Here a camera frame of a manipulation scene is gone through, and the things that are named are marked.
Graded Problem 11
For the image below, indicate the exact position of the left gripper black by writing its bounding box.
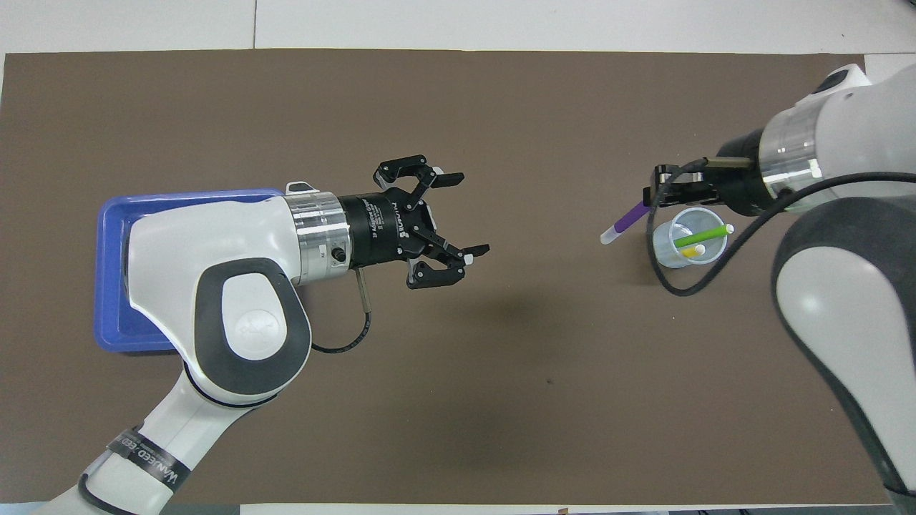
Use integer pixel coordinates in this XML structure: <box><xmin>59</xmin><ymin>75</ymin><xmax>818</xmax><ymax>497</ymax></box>
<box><xmin>340</xmin><ymin>154</ymin><xmax>492</xmax><ymax>290</ymax></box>

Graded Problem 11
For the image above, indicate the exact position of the blue plastic tray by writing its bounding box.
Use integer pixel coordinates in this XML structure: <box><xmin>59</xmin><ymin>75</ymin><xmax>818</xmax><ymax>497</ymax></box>
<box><xmin>94</xmin><ymin>188</ymin><xmax>287</xmax><ymax>353</ymax></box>

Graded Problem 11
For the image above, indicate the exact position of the brown table mat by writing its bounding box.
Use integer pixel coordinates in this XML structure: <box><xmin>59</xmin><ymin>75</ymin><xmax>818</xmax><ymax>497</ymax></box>
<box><xmin>0</xmin><ymin>49</ymin><xmax>913</xmax><ymax>505</ymax></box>

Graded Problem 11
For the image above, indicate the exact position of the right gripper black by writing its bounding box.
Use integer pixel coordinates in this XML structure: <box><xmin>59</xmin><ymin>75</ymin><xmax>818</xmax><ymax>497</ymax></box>
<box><xmin>642</xmin><ymin>129</ymin><xmax>788</xmax><ymax>215</ymax></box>

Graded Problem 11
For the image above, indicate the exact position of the translucent plastic cup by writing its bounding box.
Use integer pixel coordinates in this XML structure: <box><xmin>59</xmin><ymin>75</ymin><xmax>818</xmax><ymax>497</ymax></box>
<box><xmin>650</xmin><ymin>207</ymin><xmax>729</xmax><ymax>269</ymax></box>

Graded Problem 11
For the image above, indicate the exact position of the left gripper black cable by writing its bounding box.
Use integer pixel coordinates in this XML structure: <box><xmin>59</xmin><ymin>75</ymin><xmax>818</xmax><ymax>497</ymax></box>
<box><xmin>311</xmin><ymin>268</ymin><xmax>374</xmax><ymax>355</ymax></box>

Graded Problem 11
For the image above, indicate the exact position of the purple marker pen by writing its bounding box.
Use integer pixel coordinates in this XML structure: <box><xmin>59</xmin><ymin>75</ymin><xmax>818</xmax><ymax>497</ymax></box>
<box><xmin>600</xmin><ymin>200</ymin><xmax>652</xmax><ymax>246</ymax></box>

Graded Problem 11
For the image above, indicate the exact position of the green marker pen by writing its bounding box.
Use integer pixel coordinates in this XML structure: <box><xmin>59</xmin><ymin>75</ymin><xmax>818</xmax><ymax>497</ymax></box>
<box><xmin>673</xmin><ymin>224</ymin><xmax>736</xmax><ymax>249</ymax></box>

